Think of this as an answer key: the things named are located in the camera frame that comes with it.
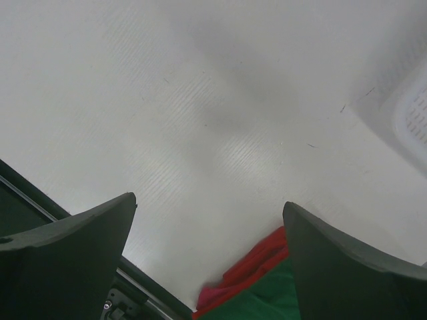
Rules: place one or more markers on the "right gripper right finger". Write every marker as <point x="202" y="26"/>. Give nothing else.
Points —
<point x="340" y="277"/>

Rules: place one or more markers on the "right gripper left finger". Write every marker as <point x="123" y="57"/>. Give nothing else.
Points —
<point x="64" y="270"/>

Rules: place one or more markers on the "green t shirt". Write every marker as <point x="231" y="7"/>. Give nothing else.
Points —
<point x="272" y="297"/>

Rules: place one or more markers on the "red t shirt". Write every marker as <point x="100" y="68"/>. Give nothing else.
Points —
<point x="262" y="258"/>

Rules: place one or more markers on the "pink t shirt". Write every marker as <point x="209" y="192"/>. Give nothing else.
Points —
<point x="209" y="295"/>

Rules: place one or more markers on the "white plastic basket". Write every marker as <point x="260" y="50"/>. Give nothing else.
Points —
<point x="411" y="116"/>

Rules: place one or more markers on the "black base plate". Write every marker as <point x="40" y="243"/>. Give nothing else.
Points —
<point x="23" y="207"/>

